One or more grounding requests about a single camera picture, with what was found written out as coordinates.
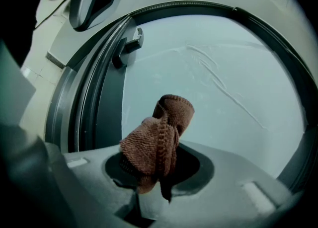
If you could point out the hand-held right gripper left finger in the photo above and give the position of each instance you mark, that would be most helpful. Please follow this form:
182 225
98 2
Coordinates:
94 192

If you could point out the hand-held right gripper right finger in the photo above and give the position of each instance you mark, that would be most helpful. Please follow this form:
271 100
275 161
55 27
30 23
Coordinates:
223 192

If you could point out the brown cloth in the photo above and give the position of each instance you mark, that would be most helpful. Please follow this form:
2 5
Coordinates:
149 152

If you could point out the frosted glass window pane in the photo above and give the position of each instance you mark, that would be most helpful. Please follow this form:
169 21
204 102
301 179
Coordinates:
223 122

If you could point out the person's black clothing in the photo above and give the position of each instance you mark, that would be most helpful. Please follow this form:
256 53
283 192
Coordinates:
15 11

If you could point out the dark framed glass window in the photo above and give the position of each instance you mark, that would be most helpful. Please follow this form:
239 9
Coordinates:
82 98

